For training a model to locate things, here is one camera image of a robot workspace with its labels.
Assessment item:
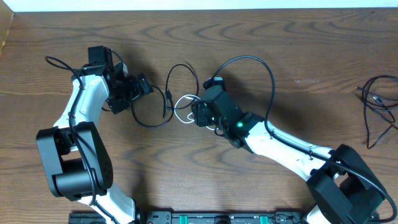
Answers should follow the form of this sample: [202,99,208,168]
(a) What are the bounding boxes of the white usb cable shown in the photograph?
[173,94,217,131]

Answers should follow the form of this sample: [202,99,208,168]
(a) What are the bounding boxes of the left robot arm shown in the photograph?
[36,45,153,223]

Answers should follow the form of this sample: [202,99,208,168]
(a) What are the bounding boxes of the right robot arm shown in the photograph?
[192,85,386,223]

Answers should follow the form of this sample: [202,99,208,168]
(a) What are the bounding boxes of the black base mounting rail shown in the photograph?
[67,210,382,224]

